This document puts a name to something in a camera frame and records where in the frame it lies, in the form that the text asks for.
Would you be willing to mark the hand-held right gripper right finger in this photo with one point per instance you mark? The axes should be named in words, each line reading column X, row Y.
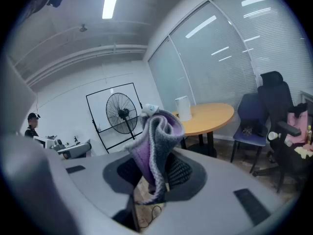
column 215, row 199

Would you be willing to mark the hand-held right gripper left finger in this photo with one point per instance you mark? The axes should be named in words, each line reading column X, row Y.
column 49, row 192

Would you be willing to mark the grey and purple cloth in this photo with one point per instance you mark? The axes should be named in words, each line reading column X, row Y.
column 156, row 136

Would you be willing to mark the white electric kettle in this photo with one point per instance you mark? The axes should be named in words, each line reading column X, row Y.
column 183, row 106

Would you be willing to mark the white desktop device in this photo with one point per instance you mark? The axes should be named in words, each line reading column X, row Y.
column 49, row 143

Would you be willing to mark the grey desktop equipment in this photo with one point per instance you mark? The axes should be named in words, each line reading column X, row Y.
column 78, row 149

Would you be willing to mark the round wooden table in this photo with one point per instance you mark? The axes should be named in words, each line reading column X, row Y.
column 207, row 116

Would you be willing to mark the white paper cup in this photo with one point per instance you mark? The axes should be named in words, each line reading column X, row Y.
column 272, row 136

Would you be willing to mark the blue chair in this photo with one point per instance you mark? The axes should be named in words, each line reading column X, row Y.
column 252, row 106

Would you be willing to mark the pink bag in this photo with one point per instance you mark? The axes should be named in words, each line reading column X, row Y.
column 297, row 127

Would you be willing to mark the yellow drink bottle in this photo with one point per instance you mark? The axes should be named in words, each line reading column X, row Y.
column 309, row 134

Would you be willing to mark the black office chair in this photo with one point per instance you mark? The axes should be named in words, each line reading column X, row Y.
column 274, row 94

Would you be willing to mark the ceiling sprinkler head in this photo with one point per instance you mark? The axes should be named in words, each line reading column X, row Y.
column 83, row 28

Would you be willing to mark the long ceiling light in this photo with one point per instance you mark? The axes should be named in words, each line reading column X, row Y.
column 111, row 1

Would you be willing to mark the black pedestal fan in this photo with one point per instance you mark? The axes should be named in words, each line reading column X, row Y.
column 123, row 112

